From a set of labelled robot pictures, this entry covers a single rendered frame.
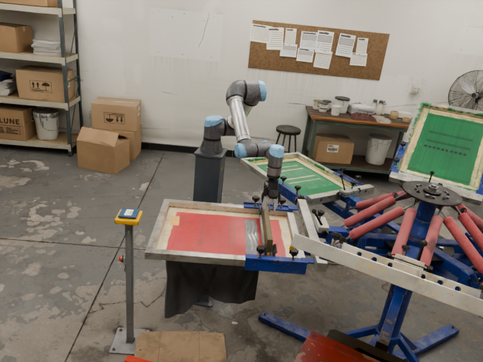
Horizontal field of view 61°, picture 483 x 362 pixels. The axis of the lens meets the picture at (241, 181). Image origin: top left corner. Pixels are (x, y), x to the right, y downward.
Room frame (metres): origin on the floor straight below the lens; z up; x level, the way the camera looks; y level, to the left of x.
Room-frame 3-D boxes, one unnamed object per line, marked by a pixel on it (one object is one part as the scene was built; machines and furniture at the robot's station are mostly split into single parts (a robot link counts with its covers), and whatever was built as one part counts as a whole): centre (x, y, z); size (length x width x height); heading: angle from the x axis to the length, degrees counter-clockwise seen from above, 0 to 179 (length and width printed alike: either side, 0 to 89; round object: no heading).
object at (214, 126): (2.59, 0.22, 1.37); 0.13 x 0.12 x 0.14; 112
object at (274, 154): (2.00, -0.16, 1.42); 0.09 x 0.08 x 0.11; 22
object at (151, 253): (1.96, 0.05, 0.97); 0.79 x 0.58 x 0.04; 93
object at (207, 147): (2.59, 0.22, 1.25); 0.15 x 0.15 x 0.10
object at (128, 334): (2.05, 0.62, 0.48); 0.22 x 0.22 x 0.96; 3
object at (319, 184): (2.78, -0.51, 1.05); 1.08 x 0.61 x 0.23; 33
